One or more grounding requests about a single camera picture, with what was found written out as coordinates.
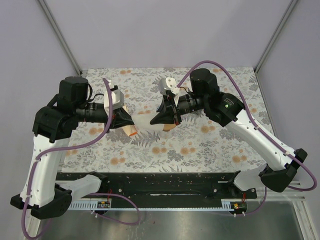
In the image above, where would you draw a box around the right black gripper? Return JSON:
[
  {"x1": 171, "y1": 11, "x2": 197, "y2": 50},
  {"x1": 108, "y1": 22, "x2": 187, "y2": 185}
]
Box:
[{"x1": 150, "y1": 92, "x2": 208, "y2": 126}]

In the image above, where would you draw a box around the coffee filter paper pack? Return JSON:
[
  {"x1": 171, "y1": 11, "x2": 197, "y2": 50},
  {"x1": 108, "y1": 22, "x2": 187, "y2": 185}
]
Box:
[{"x1": 121, "y1": 104, "x2": 139, "y2": 137}]

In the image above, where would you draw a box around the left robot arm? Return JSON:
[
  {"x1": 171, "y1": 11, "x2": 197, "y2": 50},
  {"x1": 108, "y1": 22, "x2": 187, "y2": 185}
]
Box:
[{"x1": 10, "y1": 76, "x2": 133, "y2": 220}]

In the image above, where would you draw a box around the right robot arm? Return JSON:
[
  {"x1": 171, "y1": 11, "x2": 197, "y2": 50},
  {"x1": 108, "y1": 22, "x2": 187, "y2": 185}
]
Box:
[{"x1": 150, "y1": 68, "x2": 308, "y2": 198}]

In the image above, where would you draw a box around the floral table mat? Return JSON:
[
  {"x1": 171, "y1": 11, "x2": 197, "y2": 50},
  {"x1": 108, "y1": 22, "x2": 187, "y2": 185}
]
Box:
[{"x1": 61, "y1": 67, "x2": 264, "y2": 173}]

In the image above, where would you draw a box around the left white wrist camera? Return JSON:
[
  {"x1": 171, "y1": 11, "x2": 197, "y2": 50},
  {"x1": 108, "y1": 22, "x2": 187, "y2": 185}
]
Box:
[{"x1": 102, "y1": 78, "x2": 125, "y2": 115}]

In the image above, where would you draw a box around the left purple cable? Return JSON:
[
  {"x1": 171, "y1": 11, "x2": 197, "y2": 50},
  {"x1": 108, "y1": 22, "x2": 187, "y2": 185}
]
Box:
[{"x1": 21, "y1": 78, "x2": 141, "y2": 239}]

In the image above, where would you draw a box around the purple cable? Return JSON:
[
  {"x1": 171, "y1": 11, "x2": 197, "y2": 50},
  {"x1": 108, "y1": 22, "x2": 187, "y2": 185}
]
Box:
[
  {"x1": 21, "y1": 78, "x2": 141, "y2": 239},
  {"x1": 177, "y1": 60, "x2": 318, "y2": 217}
]

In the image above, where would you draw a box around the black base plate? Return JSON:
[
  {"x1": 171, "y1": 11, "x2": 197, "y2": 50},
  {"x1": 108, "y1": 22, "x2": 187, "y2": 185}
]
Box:
[{"x1": 56, "y1": 171, "x2": 266, "y2": 208}]

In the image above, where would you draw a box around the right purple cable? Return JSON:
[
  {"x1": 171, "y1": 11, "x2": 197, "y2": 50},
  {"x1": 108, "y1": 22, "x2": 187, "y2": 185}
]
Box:
[{"x1": 177, "y1": 60, "x2": 318, "y2": 217}]

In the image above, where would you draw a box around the white slotted cable duct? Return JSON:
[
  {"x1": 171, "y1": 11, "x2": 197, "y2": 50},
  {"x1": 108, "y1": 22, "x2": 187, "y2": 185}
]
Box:
[{"x1": 68, "y1": 200, "x2": 112, "y2": 211}]

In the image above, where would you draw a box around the left aluminium frame post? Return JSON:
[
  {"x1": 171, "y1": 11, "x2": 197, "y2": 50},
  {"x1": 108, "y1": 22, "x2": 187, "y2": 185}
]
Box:
[{"x1": 36, "y1": 0, "x2": 83, "y2": 76}]

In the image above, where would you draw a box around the aluminium frame post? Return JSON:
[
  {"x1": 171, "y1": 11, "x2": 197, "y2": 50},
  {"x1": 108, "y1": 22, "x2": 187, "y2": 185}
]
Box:
[
  {"x1": 253, "y1": 0, "x2": 300, "y2": 75},
  {"x1": 36, "y1": 0, "x2": 83, "y2": 76}
]

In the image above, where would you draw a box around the aluminium front rail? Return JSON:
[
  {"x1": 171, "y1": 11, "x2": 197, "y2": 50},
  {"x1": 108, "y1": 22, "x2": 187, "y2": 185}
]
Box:
[{"x1": 255, "y1": 181, "x2": 306, "y2": 202}]

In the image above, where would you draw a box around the right aluminium frame post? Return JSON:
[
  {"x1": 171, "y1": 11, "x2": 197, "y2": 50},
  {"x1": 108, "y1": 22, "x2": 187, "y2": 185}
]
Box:
[{"x1": 253, "y1": 0, "x2": 300, "y2": 75}]

